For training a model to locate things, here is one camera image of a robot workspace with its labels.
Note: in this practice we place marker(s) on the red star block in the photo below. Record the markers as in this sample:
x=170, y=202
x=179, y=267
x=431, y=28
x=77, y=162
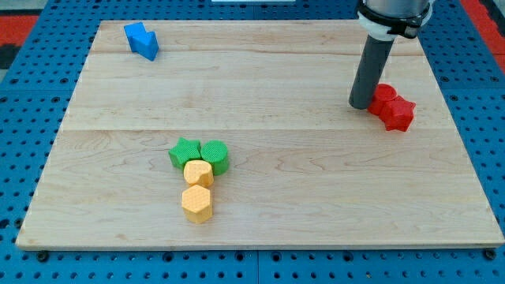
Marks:
x=397, y=114

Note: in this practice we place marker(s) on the wooden board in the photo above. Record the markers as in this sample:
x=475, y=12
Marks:
x=306, y=170

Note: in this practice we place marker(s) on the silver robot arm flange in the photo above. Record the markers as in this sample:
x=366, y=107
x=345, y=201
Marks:
x=384, y=20

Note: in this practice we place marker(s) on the green star block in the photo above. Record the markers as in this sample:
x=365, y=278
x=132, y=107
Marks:
x=183, y=152

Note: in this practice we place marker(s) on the yellow heart block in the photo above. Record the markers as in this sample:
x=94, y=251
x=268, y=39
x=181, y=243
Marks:
x=198, y=172

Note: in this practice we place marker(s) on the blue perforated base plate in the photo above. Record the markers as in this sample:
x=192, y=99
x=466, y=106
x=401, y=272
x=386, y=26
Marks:
x=38, y=85

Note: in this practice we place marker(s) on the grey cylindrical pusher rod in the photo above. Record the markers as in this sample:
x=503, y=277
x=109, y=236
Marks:
x=373, y=60

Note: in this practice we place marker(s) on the blue arrow-shaped block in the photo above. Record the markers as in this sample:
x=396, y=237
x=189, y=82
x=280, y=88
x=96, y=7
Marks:
x=141, y=41

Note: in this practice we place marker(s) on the yellow hexagon block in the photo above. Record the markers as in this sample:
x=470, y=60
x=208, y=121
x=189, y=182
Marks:
x=196, y=202

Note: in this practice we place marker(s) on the green cylinder block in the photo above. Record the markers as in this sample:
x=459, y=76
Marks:
x=215, y=152

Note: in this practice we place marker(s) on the red cylinder block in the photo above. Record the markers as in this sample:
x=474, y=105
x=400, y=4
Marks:
x=384, y=93

